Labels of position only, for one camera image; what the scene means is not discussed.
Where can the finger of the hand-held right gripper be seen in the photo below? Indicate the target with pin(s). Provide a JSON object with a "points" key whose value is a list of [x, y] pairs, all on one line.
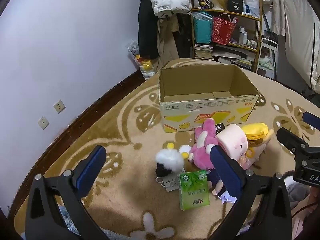
{"points": [[311, 119], [290, 140]]}

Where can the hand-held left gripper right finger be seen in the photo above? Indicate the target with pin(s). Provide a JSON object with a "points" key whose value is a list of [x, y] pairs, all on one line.
{"points": [[225, 170]]}

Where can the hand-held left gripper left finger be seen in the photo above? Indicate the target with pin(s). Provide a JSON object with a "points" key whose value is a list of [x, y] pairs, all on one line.
{"points": [[91, 170]]}

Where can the pink cube plush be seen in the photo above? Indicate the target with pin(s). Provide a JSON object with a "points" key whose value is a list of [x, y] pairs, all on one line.
{"points": [[232, 140]]}

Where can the pink plush toy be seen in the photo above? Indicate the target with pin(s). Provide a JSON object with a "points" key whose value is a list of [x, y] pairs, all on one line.
{"points": [[202, 145]]}

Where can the white and black fluffy plush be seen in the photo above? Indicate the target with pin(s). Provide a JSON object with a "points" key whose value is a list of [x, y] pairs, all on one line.
{"points": [[170, 158]]}

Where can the cardboard box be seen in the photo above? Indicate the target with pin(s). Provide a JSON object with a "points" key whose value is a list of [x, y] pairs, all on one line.
{"points": [[200, 110]]}

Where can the grey fleece garment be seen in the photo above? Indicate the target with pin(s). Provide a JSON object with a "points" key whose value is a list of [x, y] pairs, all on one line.
{"points": [[297, 192]]}

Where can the pale pink plush doll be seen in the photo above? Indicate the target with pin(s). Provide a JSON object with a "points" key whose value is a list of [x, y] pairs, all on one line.
{"points": [[253, 152]]}

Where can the yellow plush toy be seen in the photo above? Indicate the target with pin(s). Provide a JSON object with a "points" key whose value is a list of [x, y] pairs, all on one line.
{"points": [[255, 130]]}

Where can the green tissue packet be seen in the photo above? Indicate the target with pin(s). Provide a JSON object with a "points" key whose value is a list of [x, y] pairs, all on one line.
{"points": [[193, 192]]}

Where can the person's pink clothing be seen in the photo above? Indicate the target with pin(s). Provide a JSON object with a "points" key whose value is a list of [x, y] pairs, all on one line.
{"points": [[307, 212]]}

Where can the beige patterned rug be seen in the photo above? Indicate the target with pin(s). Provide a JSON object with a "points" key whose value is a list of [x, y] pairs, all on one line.
{"points": [[125, 142]]}

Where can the white metal cart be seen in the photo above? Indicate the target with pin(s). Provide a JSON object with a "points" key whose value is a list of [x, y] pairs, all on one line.
{"points": [[268, 43]]}

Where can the white bed curtain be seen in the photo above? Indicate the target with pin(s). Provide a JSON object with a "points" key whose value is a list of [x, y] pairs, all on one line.
{"points": [[300, 30]]}

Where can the row of small bottles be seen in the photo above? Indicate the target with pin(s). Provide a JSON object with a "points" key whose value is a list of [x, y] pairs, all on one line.
{"points": [[252, 43]]}

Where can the pile of books and papers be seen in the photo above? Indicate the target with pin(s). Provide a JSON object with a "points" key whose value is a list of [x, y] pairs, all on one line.
{"points": [[232, 57]]}

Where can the white bottle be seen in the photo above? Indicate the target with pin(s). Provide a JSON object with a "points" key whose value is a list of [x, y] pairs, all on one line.
{"points": [[242, 36]]}

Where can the plastic bag of toys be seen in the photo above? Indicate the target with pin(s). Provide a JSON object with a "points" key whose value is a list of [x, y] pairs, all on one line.
{"points": [[142, 65]]}

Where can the stack of books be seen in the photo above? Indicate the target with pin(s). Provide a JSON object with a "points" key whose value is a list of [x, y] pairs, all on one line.
{"points": [[203, 52]]}

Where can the wooden shelf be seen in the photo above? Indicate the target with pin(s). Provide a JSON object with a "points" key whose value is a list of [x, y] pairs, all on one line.
{"points": [[250, 15]]}

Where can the red gift bag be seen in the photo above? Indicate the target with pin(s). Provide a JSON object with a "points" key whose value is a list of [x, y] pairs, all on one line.
{"points": [[222, 32]]}

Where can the black printed box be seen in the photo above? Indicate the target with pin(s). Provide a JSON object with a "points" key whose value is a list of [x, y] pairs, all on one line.
{"points": [[235, 5]]}

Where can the beige hanging coat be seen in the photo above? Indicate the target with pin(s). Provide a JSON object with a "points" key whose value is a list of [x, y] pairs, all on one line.
{"points": [[167, 45]]}

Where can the teal bag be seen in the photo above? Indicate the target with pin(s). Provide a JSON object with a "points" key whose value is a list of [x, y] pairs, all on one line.
{"points": [[202, 30]]}

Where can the dark hanging garment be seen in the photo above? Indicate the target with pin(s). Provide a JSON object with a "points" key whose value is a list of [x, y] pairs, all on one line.
{"points": [[185, 35]]}

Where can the black hanging coat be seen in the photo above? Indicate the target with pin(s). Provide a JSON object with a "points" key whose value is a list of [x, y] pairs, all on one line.
{"points": [[147, 35]]}

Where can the white wall socket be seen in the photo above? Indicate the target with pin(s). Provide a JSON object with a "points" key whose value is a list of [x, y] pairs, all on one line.
{"points": [[43, 122], [59, 106]]}

